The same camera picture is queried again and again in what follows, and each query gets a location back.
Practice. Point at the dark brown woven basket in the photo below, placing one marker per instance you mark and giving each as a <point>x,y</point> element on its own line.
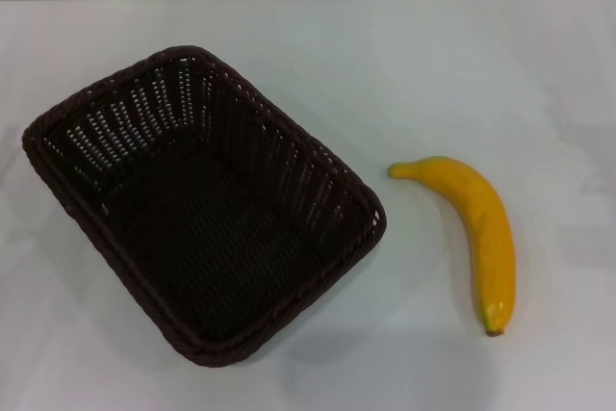
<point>202,247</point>

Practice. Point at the yellow plastic banana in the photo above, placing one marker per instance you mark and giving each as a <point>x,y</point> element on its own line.
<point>491,238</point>

